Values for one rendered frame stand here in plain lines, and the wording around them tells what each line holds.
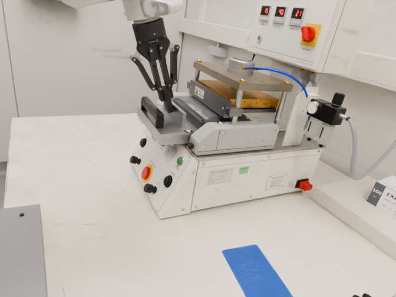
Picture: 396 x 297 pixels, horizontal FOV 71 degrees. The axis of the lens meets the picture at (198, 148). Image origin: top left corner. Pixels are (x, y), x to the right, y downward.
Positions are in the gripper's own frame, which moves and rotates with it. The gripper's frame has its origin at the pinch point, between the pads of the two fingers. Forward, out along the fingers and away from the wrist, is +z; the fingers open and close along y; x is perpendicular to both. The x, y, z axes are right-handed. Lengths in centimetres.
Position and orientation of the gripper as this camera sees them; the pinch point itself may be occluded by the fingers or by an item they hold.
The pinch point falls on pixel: (167, 99)
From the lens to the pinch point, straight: 77.7
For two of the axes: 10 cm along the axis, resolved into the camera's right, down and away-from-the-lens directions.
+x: 4.1, 4.5, -7.9
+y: -9.0, 3.6, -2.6
